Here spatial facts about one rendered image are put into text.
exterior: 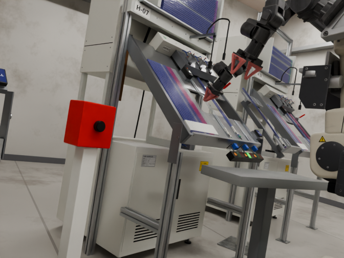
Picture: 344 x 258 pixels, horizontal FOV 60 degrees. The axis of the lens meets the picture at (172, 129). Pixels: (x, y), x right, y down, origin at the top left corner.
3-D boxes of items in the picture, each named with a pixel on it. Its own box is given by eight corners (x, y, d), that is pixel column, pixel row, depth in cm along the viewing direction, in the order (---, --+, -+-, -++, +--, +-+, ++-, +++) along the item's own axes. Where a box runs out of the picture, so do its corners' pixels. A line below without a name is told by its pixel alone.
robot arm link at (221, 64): (238, 63, 155) (243, 71, 162) (227, 50, 162) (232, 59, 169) (220, 78, 158) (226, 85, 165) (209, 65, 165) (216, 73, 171)
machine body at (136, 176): (199, 244, 199) (214, 153, 199) (116, 270, 147) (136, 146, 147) (136, 214, 242) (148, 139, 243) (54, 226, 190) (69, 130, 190)
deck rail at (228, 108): (253, 151, 181) (261, 145, 178) (252, 151, 180) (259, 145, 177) (198, 73, 216) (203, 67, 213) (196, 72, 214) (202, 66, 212)
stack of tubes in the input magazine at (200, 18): (212, 39, 206) (218, 1, 207) (162, 9, 168) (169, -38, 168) (198, 41, 215) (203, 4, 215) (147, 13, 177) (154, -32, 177)
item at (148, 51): (219, 105, 198) (225, 100, 196) (149, 84, 149) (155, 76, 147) (196, 72, 214) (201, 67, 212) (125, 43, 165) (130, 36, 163)
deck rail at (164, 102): (183, 144, 130) (192, 134, 128) (180, 143, 129) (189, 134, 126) (125, 43, 165) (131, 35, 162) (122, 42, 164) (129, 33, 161)
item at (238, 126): (254, 147, 179) (258, 144, 177) (185, 137, 130) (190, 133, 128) (237, 123, 188) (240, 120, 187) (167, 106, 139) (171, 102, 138)
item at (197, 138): (252, 151, 179) (261, 144, 176) (183, 144, 130) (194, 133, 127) (251, 150, 180) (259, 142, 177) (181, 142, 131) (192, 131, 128)
